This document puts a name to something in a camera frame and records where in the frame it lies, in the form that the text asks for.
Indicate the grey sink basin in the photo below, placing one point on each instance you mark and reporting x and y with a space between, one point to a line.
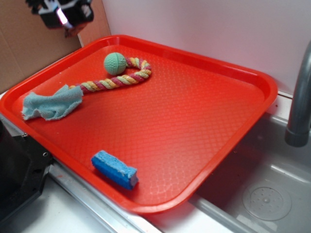
262 186

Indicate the brown wood chip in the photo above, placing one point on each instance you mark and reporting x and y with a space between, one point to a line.
74 31

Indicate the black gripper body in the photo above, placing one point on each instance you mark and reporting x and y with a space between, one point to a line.
66 14

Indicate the grey metal faucet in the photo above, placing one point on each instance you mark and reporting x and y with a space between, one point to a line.
299 123

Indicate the brown cardboard panel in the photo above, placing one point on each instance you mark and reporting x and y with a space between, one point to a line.
27 45

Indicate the light blue cloth rag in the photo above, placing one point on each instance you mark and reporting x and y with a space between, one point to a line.
54 107

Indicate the blue sponge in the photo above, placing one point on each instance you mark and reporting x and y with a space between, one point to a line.
115 169

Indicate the green ball rope toy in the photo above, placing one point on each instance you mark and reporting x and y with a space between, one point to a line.
125 71

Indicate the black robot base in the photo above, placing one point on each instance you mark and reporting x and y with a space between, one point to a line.
24 164

